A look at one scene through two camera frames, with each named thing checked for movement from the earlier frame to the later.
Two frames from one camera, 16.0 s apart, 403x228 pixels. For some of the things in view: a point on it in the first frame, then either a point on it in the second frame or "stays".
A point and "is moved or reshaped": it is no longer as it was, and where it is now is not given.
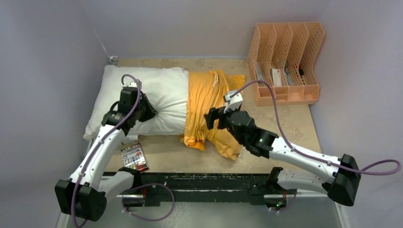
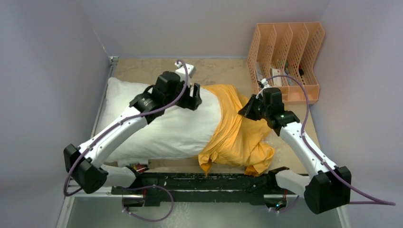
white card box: (276, 77) stays
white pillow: (167, 89) is moved or reshaped
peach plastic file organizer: (283, 54) stays
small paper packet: (259, 71) stays
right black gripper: (213, 114) → (248, 110)
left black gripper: (150, 112) → (191, 102)
